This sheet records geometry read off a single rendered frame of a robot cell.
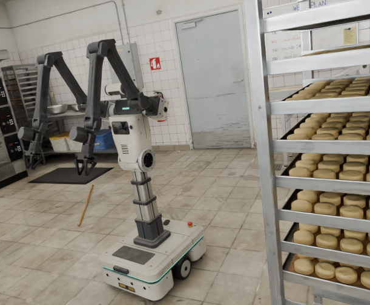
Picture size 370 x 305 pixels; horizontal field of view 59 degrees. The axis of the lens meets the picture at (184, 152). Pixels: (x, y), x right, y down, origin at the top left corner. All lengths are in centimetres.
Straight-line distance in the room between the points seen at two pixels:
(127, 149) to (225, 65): 322
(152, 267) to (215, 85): 355
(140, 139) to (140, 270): 82
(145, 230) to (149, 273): 33
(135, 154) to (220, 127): 329
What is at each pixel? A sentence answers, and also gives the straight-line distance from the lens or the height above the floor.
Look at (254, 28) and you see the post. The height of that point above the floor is 150.
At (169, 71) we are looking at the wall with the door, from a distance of 542.
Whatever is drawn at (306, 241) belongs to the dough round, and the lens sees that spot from 92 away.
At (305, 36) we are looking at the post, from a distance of 118.
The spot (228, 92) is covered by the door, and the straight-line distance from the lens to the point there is 512.
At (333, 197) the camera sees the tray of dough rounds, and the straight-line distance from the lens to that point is 93.
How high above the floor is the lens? 145
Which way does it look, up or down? 16 degrees down
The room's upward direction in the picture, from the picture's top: 9 degrees counter-clockwise
